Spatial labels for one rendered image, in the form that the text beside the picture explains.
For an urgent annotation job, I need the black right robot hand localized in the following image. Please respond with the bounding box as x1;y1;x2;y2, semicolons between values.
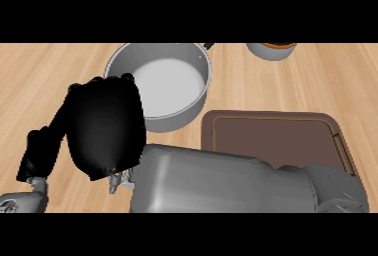
65;72;147;182

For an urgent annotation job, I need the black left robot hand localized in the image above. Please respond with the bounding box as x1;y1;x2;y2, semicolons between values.
14;83;82;183

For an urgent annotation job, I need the grey metal pot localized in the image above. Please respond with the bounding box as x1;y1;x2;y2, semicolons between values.
101;42;217;134

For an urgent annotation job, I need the brown tray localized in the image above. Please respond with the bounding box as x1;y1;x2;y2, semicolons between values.
199;109;358;178

